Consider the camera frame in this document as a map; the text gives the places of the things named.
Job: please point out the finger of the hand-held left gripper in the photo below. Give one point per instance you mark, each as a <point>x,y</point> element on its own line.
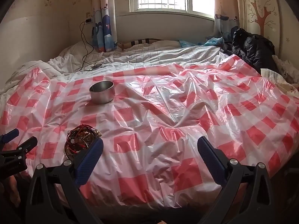
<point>10,134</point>
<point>22,147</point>

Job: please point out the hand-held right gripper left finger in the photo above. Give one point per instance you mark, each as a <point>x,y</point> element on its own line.
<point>91,159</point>

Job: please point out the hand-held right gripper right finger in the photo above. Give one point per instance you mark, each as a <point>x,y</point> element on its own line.
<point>210,159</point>

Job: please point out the shallow steel bowl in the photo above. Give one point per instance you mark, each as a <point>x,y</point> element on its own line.
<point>69,155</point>

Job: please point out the tangle of mixed jewelry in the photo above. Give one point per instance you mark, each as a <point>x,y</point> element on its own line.
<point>80,138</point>

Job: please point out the steel cup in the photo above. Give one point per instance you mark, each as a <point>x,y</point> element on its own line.
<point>101,96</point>

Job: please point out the red checked plastic sheet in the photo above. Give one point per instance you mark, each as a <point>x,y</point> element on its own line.
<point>163,121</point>

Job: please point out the round grey device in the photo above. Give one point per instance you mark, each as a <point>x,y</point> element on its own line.
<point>97,66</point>

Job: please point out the white paper sheet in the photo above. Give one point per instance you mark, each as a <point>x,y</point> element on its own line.
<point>272,75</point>

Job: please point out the dark blue garment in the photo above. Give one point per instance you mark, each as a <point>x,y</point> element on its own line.
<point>226,47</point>

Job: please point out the white striped bedsheet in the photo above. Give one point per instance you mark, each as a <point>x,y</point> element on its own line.
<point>140,56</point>

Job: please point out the blue plastic bag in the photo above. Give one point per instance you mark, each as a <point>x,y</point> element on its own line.
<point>212,41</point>

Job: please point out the black puffer jacket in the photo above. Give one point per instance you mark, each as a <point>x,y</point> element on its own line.
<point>252,46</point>

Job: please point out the white plastic bag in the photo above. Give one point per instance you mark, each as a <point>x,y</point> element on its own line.
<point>286,65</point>

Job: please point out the beige pillow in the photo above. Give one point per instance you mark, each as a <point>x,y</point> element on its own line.
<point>168,43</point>

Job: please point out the striped plush toy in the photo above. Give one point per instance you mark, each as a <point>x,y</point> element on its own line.
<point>140,41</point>

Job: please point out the blue cartoon curtain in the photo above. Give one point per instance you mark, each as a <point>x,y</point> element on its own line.
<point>105,28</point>

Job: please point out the pink cartoon curtain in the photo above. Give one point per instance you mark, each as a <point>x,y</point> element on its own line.
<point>224,4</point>

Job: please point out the wardrobe with tree decoration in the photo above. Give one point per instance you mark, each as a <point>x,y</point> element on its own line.
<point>261,9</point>

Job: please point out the wall charger plug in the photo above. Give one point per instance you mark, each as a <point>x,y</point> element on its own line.
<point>88,21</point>

